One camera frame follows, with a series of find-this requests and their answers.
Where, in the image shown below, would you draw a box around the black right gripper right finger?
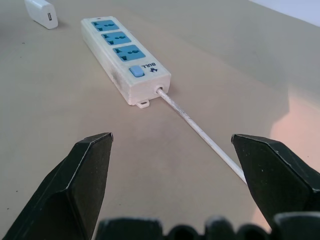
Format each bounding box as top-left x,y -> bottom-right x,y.
231,133 -> 320,229

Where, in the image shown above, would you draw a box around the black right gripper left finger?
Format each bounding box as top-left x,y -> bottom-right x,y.
1,132 -> 115,240

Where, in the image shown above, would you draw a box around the white power strip blue sockets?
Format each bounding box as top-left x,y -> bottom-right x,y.
80,16 -> 172,109

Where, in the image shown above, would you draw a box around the white USB charger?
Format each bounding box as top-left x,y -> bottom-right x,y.
24,0 -> 59,30

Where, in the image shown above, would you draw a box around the white power strip cable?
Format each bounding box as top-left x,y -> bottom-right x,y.
156,88 -> 248,185

